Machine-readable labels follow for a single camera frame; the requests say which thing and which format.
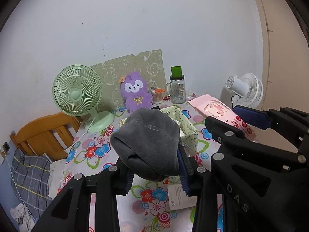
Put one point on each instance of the grey plaid blanket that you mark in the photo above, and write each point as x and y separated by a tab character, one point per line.
29	181

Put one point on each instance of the white paper card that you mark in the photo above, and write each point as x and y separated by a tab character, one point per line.
178	199

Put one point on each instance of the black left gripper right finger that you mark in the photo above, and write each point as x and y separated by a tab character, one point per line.
199	182

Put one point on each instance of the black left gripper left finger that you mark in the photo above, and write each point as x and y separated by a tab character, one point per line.
70	209

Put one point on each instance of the dark grey sock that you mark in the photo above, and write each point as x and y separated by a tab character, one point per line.
156	169

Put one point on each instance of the green desk fan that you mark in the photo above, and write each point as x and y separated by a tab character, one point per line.
77	91

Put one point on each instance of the white standing fan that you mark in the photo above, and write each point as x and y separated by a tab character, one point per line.
248	90

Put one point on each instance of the clear cup with cotton swabs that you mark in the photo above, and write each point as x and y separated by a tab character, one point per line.
157	94

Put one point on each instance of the wooden chair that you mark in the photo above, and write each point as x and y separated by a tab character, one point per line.
48	135

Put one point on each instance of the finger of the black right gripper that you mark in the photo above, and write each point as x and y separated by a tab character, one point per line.
264	188
291	124

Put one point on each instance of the cartoon patterned cardboard panel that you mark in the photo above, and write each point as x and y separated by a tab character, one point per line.
149	64

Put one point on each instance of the crumpled white cloth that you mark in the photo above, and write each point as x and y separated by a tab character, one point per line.
23	217

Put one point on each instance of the pink wet wipes pack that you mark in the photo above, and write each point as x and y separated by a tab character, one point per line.
212	107

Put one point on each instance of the glass jar with green lid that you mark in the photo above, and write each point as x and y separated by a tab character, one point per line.
175	89

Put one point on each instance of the floral tablecloth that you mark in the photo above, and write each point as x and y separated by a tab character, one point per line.
146	207

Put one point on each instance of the cream cartoon fabric storage box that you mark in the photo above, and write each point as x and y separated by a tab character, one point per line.
183	125

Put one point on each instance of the purple plush toy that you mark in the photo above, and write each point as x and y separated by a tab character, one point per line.
135	92

